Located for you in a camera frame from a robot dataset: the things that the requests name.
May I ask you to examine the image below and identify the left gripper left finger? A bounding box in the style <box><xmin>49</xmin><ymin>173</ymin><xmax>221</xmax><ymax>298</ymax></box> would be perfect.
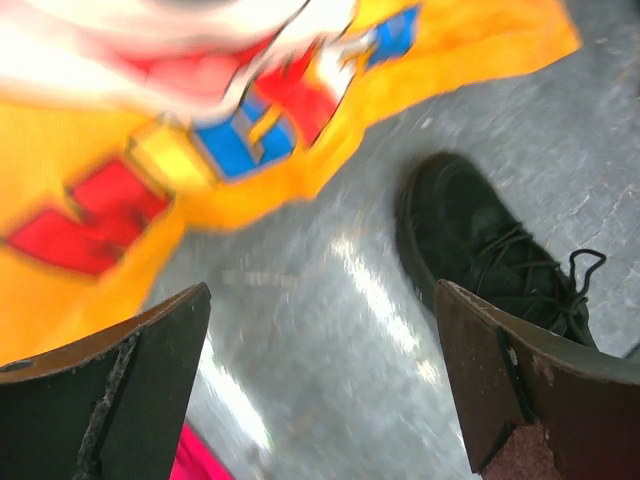
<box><xmin>1</xmin><ymin>283</ymin><xmax>211</xmax><ymax>480</ymax></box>

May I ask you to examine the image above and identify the folded magenta cloth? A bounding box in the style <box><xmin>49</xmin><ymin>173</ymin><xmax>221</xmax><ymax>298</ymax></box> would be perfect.
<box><xmin>169</xmin><ymin>423</ymin><xmax>233</xmax><ymax>480</ymax></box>

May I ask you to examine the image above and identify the black sneaker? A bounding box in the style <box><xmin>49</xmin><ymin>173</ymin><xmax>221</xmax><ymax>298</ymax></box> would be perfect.
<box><xmin>396</xmin><ymin>152</ymin><xmax>606</xmax><ymax>347</ymax></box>

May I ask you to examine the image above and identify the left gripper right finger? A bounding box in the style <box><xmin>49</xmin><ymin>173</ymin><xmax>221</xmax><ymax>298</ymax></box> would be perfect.
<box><xmin>435</xmin><ymin>281</ymin><xmax>639</xmax><ymax>479</ymax></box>

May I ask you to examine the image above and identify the orange Mickey Mouse pillow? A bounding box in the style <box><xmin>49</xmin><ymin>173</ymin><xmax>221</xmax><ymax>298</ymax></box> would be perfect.
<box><xmin>1</xmin><ymin>0</ymin><xmax>580</xmax><ymax>364</ymax></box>

